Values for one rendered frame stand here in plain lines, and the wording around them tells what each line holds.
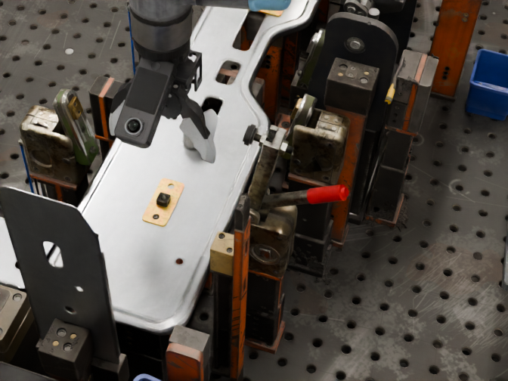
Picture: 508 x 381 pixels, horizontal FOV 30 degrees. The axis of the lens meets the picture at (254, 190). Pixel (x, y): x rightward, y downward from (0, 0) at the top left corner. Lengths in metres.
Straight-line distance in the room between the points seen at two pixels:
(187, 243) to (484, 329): 0.59
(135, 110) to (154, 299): 0.28
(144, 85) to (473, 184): 0.87
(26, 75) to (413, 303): 0.92
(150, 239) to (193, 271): 0.08
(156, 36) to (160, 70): 0.06
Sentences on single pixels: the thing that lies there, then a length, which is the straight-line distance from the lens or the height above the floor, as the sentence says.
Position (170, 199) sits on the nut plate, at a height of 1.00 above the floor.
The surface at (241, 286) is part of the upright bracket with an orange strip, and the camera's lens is 1.30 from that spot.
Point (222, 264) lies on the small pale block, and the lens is 1.31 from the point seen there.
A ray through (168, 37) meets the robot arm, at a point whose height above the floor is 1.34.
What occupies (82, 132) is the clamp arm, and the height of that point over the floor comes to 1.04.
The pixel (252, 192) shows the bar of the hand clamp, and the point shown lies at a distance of 1.29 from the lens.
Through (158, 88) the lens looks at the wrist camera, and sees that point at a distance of 1.19.
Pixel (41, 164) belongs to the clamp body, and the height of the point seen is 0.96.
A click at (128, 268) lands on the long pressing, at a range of 1.35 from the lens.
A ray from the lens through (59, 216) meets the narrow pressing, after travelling 1.03.
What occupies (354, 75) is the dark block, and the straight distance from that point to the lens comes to 1.43.
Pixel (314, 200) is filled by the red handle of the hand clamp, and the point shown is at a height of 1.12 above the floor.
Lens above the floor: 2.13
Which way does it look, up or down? 52 degrees down
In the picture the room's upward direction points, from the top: 3 degrees clockwise
